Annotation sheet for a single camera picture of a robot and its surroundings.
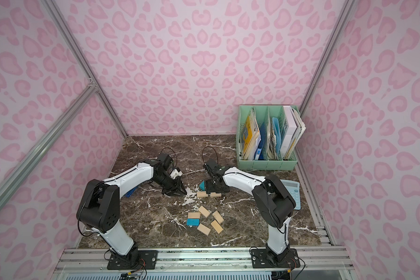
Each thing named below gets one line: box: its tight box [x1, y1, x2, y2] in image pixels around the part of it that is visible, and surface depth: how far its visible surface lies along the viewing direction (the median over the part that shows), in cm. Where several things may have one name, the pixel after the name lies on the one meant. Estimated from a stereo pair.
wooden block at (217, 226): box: [210, 219, 224, 234], surface depth 83 cm
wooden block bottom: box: [197, 222, 212, 236], surface depth 82 cm
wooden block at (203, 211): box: [198, 205, 211, 218], surface depth 88 cm
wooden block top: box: [196, 190, 209, 198], surface depth 92 cm
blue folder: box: [272, 116, 282, 155], surface depth 91 cm
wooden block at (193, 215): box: [187, 212, 201, 219], surface depth 86 cm
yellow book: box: [242, 107, 260, 160], surface depth 96 cm
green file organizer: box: [235, 105, 301, 170], surface depth 97 cm
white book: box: [280, 105, 307, 160], surface depth 94 cm
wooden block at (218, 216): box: [212, 210, 224, 224], surface depth 86 cm
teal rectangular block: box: [186, 218, 201, 226], surface depth 84 cm
